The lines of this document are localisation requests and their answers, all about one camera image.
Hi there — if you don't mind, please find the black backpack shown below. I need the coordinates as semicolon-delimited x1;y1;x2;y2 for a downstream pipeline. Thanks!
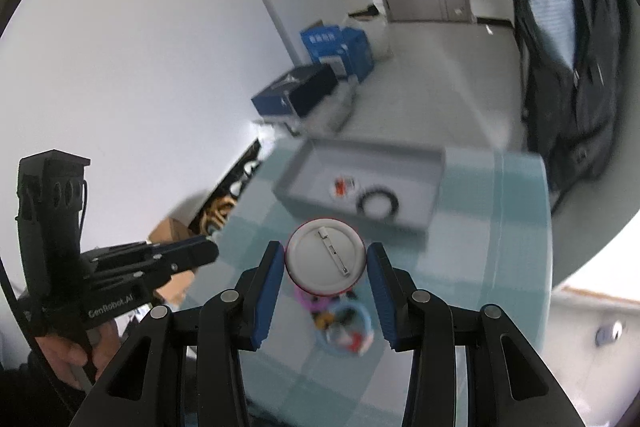
515;0;622;208

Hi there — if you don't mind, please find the black beaded bracelet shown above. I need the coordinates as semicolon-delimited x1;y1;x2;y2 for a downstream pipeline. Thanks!
356;188;399;219
312;311;353;330

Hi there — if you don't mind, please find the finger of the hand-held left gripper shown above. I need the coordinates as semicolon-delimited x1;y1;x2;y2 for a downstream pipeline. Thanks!
82;237;220;269
92;261;197;296

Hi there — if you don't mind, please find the purple ring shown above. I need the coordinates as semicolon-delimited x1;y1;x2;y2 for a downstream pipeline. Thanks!
295;288;332;314

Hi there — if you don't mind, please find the striped white cloth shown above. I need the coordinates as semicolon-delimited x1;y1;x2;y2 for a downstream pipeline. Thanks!
529;0;577;68

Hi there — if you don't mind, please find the light blue bracelet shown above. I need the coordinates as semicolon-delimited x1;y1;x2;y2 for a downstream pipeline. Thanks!
320;301;374;354

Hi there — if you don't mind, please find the white carton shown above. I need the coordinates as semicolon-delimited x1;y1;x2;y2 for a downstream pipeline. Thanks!
345;4;394;58

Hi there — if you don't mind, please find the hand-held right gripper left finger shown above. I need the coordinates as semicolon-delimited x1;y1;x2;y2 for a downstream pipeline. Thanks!
70;241;286;427

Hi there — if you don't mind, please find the white round pin badge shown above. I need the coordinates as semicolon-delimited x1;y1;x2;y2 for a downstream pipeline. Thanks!
285;218;369;299

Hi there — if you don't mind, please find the tan coiled cable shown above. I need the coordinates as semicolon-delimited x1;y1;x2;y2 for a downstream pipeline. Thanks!
200;199;237;234

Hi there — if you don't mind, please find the black and blue box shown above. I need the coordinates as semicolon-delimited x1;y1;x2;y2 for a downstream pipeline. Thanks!
251;63;339;118

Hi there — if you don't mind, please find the person's left hand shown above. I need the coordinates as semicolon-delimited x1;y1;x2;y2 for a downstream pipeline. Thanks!
34;322;121;386

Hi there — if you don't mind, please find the teal checked tablecloth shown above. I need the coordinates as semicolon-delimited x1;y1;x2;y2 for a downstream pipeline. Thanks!
177;142;554;427

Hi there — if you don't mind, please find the small red white charm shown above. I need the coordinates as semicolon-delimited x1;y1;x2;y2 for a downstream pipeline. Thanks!
331;177;362;198

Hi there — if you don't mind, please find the brown cardboard box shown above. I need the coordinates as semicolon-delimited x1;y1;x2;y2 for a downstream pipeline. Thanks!
147;217;197;308

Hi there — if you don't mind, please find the black coiled cable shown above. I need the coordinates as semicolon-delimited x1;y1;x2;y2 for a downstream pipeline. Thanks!
220;156;264;208

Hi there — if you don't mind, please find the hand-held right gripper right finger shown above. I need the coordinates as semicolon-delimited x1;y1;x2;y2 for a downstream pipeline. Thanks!
366;242;586;427

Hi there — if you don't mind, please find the blue cardboard box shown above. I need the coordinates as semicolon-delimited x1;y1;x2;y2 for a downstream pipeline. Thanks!
342;27;376;84
300;24;347;68

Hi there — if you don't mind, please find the person's left forearm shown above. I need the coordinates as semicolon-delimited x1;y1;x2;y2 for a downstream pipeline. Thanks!
0;352;96;427

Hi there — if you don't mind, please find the grey shallow tray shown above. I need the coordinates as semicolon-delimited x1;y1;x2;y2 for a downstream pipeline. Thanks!
271;138;447;238

